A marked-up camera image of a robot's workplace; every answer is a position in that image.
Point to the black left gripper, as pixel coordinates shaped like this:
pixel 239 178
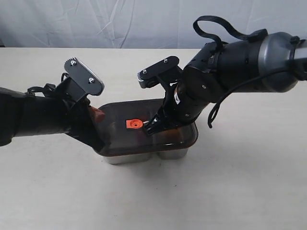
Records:
pixel 84 118

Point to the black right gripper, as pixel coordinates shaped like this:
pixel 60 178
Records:
pixel 166 116

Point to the dark transparent lid orange seal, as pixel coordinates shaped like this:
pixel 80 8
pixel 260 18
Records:
pixel 120 139

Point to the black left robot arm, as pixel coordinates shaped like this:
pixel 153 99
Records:
pixel 62 109

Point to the steel two-compartment lunch box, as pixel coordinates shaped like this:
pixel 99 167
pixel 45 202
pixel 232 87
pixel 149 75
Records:
pixel 136 158

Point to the blue-grey backdrop cloth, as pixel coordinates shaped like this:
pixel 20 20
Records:
pixel 138 23

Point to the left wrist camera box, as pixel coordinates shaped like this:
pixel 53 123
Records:
pixel 84 77

